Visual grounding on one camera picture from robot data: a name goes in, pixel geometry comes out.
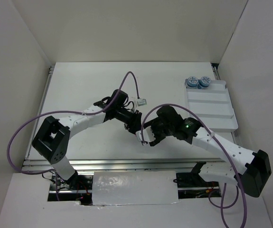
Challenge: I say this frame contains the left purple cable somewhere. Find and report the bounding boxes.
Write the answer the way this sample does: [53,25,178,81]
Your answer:
[7,71,141,202]

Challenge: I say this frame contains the blue slime jar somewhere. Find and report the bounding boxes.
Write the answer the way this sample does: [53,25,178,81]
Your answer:
[185,76,198,88]
[198,76,211,89]

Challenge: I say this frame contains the purple cable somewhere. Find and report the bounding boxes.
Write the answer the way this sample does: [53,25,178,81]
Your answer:
[142,103,247,223]
[7,71,141,202]

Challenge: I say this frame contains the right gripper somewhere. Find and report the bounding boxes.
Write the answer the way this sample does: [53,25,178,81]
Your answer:
[143,116,174,146]

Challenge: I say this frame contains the white foil sheet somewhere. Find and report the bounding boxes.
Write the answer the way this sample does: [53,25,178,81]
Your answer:
[92,171,179,206]

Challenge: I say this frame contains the white compartment tray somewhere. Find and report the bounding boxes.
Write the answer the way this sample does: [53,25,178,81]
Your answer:
[185,80,238,132]

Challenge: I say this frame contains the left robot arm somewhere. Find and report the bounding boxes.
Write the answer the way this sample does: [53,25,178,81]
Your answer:
[32,89,142,190]

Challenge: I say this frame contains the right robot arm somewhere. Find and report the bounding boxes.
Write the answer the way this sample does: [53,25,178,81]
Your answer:
[143,105,272,198]

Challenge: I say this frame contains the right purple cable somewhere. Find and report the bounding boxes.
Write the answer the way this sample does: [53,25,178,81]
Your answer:
[142,103,247,223]

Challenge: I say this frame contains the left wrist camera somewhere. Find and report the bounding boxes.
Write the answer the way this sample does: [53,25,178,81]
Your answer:
[132,97,147,108]

